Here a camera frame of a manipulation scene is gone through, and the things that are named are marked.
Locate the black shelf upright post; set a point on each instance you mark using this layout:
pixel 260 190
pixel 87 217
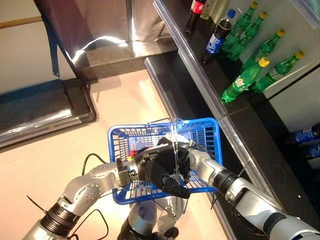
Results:
pixel 292 80

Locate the brown reflective back panel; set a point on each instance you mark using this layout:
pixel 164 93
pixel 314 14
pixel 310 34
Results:
pixel 82 25

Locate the small yellow drink bottle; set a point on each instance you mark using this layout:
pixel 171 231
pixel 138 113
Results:
pixel 207 11

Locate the small Pepsi cola bottle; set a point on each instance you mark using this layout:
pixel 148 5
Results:
pixel 313 151
pixel 215 42
pixel 306 136

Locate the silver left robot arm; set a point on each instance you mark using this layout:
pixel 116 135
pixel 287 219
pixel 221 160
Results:
pixel 82 195

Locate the dark base plinth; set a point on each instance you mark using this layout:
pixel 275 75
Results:
pixel 120 56

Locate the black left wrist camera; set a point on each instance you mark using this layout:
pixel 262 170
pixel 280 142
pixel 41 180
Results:
pixel 122 172

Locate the green Sprite bottle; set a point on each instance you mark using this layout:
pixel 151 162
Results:
pixel 240 27
pixel 265 48
pixel 277 72
pixel 243 40
pixel 241 82

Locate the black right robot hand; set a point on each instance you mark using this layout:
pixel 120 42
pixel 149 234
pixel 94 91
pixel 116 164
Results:
pixel 182 160

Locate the blue plastic shopping basket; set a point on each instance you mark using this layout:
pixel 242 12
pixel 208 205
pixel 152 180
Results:
pixel 210 135

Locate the black shelf support bracket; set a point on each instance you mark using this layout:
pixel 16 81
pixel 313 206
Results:
pixel 53 50

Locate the grey metal panel post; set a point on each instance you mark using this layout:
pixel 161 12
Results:
pixel 131 20

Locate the robot leg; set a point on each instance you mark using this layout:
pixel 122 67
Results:
pixel 170 232
pixel 140 220

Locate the robot right leg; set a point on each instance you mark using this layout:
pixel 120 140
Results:
pixel 170 232

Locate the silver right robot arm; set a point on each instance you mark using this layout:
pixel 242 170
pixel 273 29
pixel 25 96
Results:
pixel 245 197

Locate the robot left leg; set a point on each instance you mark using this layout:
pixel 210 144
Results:
pixel 140 220

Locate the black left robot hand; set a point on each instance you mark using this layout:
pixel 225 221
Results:
pixel 160 170

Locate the small Coca-Cola bottle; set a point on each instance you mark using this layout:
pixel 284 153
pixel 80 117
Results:
pixel 195 15
pixel 132 153

